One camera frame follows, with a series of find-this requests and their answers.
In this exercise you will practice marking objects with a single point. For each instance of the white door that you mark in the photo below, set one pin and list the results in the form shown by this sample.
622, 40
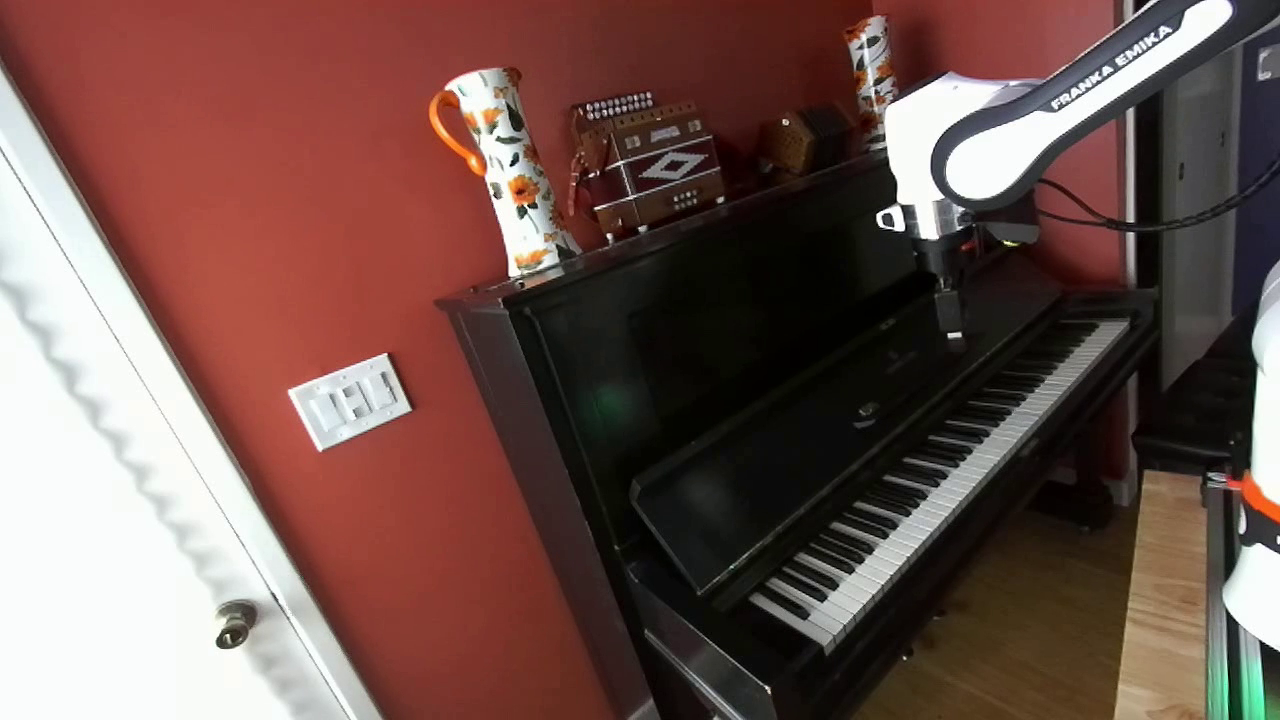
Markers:
90, 480

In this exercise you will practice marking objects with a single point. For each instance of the small dark concertina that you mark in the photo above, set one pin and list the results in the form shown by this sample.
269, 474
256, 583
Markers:
805, 140

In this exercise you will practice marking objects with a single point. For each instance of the white wall switch plate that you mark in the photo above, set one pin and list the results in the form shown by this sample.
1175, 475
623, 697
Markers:
350, 402

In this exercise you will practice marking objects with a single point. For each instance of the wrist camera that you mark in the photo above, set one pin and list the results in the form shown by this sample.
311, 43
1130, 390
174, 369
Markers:
1015, 228

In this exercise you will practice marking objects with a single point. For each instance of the metal door knob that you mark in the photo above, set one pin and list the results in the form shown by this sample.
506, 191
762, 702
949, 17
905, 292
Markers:
235, 624

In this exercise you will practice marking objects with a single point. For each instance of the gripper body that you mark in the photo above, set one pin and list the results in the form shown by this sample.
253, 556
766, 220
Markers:
948, 262

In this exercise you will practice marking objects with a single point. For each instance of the piano key lid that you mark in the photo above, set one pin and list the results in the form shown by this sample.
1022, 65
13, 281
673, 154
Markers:
800, 440

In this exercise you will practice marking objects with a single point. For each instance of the black upright piano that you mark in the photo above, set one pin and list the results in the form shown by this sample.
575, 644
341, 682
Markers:
720, 360

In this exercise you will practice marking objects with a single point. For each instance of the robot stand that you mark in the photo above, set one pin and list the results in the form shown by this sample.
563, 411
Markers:
1165, 600

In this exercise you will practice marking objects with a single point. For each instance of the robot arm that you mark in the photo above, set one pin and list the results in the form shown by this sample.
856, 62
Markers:
1010, 150

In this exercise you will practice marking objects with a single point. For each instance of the tall floral vase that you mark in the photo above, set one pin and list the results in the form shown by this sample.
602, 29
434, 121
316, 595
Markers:
872, 75

